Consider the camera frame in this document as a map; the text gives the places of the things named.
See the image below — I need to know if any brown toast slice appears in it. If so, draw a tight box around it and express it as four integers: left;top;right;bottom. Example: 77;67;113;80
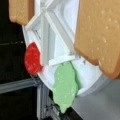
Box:
74;0;120;79
9;0;34;25

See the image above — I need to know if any red tomato slice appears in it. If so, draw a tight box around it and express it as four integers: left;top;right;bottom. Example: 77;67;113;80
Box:
24;42;43;75

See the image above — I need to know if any white sectioned round tray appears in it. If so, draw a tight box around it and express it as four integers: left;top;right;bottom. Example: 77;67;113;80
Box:
22;0;109;96

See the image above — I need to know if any aluminium frame rail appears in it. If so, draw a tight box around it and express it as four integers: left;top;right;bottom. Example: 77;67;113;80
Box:
0;78;39;94

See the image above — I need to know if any green lettuce leaf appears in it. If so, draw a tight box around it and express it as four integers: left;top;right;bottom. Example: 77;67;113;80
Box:
52;62;79;113

